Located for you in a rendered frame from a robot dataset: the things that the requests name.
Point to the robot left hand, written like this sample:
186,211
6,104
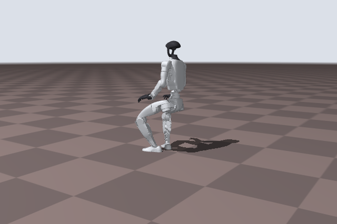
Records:
144,97

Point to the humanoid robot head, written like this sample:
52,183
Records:
173,45

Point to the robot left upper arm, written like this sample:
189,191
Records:
165,66

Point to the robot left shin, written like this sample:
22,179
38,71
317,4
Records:
146,131

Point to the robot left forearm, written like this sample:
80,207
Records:
156,90

